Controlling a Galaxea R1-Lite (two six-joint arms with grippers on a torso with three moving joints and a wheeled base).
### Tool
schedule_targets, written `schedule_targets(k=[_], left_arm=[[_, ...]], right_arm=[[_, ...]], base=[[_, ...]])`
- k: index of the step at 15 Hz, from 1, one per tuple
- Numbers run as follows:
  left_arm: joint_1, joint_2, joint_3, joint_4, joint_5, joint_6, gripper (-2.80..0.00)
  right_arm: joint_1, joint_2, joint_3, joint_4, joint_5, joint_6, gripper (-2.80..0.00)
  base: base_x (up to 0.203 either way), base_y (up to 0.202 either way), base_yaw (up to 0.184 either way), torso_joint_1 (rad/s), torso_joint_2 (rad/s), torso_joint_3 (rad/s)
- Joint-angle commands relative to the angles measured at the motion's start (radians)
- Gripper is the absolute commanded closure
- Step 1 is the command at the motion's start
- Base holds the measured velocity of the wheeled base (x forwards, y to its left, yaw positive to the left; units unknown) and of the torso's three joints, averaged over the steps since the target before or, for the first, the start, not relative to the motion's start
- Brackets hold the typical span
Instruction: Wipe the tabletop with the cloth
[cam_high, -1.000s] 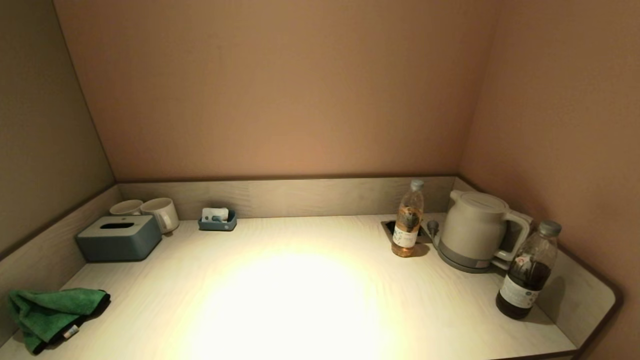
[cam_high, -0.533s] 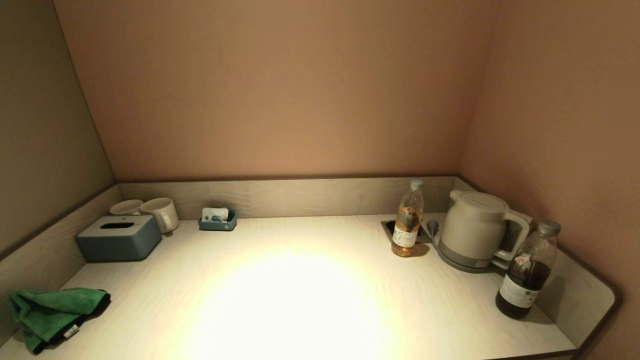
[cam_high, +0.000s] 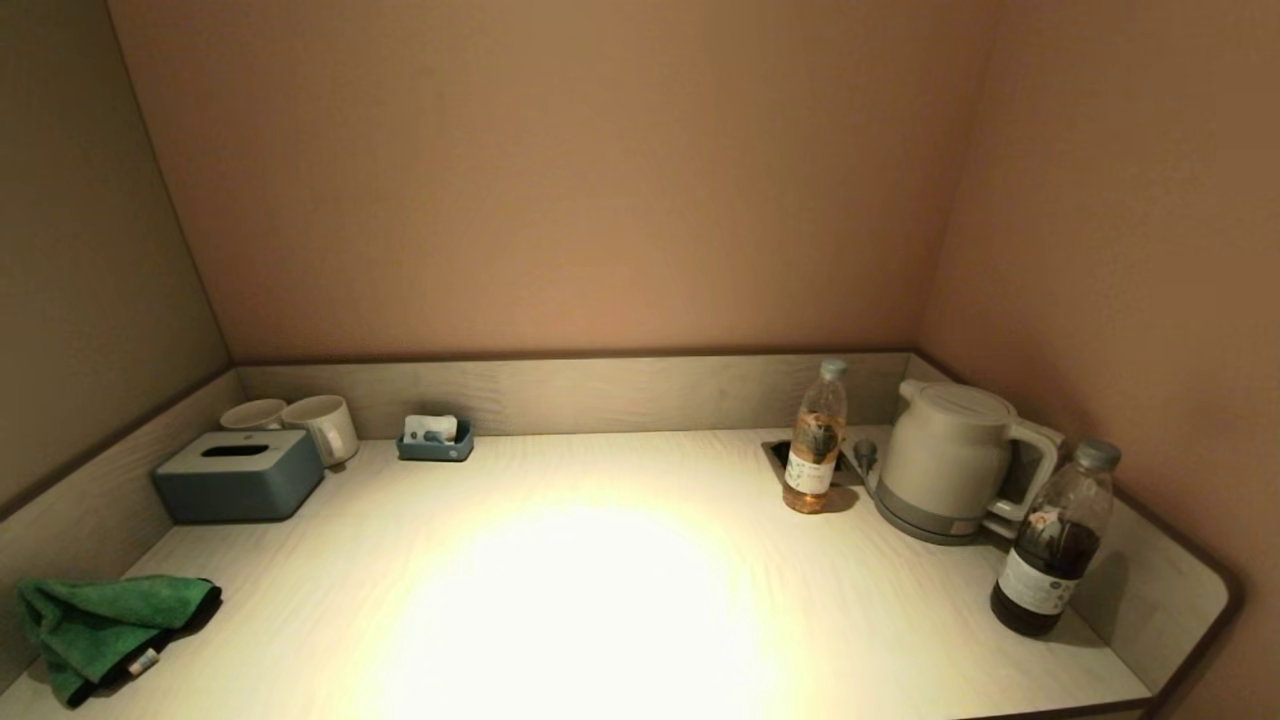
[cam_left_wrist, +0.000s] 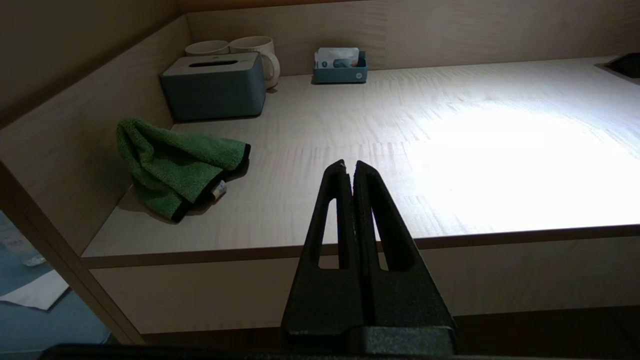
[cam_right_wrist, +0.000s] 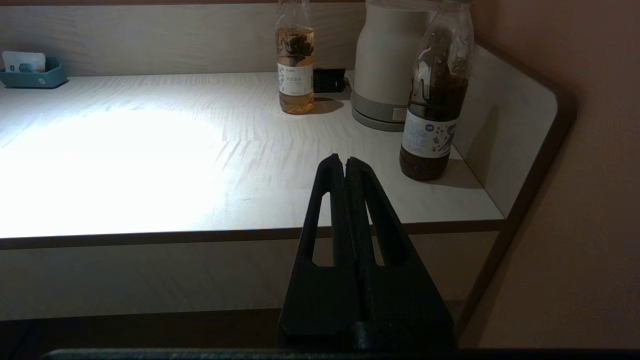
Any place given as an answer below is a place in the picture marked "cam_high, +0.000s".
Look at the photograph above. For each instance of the green microfiber cloth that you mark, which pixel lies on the green microfiber cloth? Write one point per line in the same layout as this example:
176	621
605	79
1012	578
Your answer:
95	620

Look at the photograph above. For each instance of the recessed power socket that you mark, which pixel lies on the recessed power socket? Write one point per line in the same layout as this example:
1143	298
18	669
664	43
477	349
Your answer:
775	454

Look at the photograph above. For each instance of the plastic bottle with amber drink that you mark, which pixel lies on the plastic bottle with amber drink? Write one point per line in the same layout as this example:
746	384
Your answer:
812	452

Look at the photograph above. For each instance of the small blue sachet tray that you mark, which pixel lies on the small blue sachet tray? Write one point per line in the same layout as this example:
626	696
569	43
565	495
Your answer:
437	452

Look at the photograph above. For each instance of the white sachets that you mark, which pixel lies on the white sachets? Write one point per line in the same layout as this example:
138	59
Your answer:
425	427

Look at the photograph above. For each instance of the grey power plug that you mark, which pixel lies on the grey power plug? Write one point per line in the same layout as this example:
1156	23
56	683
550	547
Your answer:
865	454

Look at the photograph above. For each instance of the white electric kettle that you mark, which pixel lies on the white electric kettle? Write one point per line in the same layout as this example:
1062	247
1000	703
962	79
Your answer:
942	452

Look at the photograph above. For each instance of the white ceramic mug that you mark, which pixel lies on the white ceramic mug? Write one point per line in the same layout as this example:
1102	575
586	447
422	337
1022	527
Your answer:
253	412
328	427

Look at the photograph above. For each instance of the grey kettle base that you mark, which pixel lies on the grey kettle base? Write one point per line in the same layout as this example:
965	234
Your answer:
917	527

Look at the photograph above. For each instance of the grey-blue tissue box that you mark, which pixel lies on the grey-blue tissue box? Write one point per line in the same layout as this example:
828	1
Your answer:
243	487

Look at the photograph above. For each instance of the plastic bottle with dark drink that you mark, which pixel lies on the plastic bottle with dark drink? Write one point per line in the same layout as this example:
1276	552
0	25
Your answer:
1050	560

